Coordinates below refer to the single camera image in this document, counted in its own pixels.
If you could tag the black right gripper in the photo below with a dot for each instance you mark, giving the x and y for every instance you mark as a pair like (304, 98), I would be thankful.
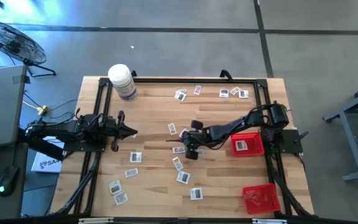
(196, 138)

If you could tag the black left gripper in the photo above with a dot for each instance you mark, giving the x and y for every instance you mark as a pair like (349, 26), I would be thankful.
(115, 129)

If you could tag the white packet with barcode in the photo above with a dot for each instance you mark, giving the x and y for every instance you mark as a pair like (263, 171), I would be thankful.
(172, 128)

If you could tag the white packet grey text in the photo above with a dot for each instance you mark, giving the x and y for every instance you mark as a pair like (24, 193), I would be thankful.
(200, 152)
(131, 173)
(121, 198)
(182, 90)

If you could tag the white packet black print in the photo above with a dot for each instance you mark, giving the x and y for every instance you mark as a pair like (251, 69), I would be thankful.
(243, 94)
(241, 145)
(183, 177)
(135, 157)
(180, 96)
(224, 93)
(196, 193)
(115, 187)

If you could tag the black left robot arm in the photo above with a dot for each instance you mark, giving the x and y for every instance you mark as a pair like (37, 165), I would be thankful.
(67, 129)

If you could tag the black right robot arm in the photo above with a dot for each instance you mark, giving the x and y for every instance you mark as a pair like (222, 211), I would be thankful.
(228, 126)

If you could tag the white wipes canister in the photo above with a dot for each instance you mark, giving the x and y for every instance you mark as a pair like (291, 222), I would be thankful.
(121, 79)

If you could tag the red plastic basket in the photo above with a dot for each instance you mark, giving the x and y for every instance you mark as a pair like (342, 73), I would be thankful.
(253, 138)
(261, 199)

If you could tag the white cardboard box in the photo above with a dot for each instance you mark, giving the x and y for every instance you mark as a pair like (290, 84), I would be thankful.
(47, 163)

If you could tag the yellow power plug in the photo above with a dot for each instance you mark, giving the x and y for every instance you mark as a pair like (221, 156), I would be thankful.
(43, 109)

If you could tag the grey tape piece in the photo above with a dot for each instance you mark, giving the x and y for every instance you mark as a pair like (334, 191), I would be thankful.
(20, 79)

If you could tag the black computer mouse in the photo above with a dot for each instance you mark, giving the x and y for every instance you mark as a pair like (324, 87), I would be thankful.
(8, 180)

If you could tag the black floor fan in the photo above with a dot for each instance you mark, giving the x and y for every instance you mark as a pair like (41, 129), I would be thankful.
(14, 43)

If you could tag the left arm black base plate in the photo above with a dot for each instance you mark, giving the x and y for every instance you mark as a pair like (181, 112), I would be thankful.
(82, 147)

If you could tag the white metal bracket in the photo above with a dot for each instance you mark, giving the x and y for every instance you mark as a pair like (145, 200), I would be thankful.
(95, 220)
(269, 221)

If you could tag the grey metal table frame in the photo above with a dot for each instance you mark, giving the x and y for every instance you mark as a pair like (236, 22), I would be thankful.
(350, 133)

